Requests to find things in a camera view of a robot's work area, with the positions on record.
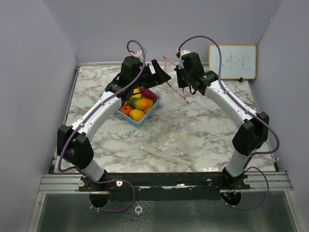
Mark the clear bag white zipper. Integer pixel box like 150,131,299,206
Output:
139,121,192,166

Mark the aluminium rail frame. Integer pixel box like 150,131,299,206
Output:
38,172,294,194

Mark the orange tangerine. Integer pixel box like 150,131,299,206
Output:
119,104,134,116

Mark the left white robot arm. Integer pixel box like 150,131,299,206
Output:
57,56,171,191

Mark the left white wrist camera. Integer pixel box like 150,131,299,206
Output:
129,48,147,60

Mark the yellow orange fruit front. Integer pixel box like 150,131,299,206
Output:
129,109,145,122

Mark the green orange mango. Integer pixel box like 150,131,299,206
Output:
127,98,149,110

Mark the yellow bell pepper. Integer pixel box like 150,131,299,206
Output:
131,88,143,98

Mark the purple cable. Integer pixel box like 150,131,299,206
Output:
177,35,281,210
58,40,136,213

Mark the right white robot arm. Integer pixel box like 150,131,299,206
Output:
174,50,269,189

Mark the small whiteboard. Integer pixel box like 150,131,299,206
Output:
209,44,257,80

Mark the blue perforated plastic basket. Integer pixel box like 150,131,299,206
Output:
98,91,162,129

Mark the red zipper clear bag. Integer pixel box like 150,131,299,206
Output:
162,55,189,104

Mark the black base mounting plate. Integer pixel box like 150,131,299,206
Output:
79,172,250,202

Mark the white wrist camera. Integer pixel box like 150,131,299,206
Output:
176,50,191,58
129,48,147,60

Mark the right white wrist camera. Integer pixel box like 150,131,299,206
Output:
176,50,191,58

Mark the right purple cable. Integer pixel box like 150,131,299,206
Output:
177,35,281,210

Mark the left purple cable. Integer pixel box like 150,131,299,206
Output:
58,40,136,213

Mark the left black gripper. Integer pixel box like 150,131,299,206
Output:
132,59,171,89

